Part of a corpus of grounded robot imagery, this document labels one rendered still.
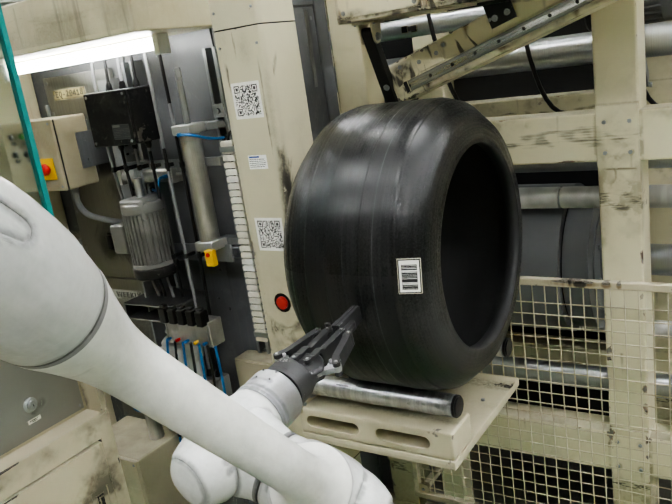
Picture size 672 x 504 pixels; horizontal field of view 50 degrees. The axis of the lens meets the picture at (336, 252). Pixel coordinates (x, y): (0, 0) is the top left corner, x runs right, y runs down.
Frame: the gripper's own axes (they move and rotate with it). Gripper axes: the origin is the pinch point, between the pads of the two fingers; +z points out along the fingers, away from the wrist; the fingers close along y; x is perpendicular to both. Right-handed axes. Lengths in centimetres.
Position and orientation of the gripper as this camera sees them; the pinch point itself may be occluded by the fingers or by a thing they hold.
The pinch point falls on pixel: (347, 322)
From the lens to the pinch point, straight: 122.9
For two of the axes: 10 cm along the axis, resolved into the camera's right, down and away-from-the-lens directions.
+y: -8.3, -0.3, 5.5
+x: 2.2, 9.0, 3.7
